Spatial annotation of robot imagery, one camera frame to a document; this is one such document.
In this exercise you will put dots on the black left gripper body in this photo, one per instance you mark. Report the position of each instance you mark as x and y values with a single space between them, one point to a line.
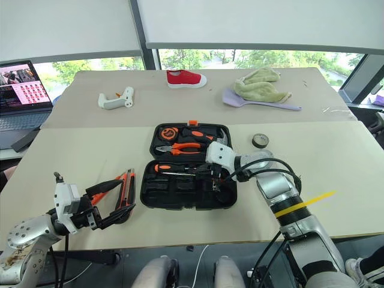
82 211

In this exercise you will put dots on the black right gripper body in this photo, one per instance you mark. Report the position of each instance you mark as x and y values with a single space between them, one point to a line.
217 177

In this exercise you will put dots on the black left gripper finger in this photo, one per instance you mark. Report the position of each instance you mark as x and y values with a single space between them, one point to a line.
115 218
102 187

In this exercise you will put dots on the orange black utility knife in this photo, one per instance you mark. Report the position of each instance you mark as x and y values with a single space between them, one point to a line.
123 189

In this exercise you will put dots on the black plastic tool case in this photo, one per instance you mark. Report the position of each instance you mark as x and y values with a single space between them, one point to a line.
168 192

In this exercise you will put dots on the black electrical tape roll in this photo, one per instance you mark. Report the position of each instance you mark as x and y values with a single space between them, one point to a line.
260 141

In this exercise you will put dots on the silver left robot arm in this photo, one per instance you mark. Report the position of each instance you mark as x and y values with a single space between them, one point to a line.
27 237

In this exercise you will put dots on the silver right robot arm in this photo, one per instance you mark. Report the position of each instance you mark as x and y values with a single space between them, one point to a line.
276 186

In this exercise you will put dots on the black bar under table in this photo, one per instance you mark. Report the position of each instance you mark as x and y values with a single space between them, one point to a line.
90 257

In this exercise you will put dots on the orange black tape measure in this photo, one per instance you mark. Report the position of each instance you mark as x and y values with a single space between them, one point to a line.
168 133

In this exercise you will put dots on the grey rounded robot leg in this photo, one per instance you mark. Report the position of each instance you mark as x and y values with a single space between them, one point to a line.
229 273
153 273

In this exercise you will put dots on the purple silicone spatula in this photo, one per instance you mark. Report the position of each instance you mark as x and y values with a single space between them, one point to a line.
232 99

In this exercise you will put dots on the person's bare skin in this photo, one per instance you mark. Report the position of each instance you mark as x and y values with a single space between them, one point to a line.
7 177

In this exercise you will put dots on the white glue gun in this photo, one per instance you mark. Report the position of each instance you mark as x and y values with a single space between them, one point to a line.
115 100

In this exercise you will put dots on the red canvas shoe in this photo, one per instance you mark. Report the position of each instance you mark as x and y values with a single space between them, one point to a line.
183 78

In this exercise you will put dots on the green towel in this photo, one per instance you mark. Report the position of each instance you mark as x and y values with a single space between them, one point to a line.
258 87

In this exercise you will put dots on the blue round object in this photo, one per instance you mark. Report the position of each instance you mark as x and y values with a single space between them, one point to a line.
57 100

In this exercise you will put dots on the yellow tape band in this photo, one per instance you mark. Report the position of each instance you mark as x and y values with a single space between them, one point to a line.
318 198

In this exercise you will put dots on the dark window pillar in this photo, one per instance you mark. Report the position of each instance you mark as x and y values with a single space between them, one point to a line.
150 58

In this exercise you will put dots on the open grey laptop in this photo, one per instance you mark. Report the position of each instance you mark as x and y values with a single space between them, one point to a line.
21 90

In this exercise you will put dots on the wide white roller blind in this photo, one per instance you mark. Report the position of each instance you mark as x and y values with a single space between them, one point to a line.
258 21

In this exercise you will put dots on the white sneaker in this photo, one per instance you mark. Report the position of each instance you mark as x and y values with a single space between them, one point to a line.
355 271

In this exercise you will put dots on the black office chair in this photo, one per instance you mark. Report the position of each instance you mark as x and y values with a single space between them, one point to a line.
378 123

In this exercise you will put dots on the purple object on desk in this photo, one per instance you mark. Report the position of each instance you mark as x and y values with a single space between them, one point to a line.
379 100

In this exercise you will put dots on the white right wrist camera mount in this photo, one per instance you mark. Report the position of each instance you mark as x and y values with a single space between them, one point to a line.
220 154

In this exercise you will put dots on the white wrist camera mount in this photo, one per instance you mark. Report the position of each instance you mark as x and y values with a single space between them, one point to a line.
220 154
64 201

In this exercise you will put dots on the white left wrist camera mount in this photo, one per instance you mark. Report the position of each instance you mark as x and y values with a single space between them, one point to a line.
64 201

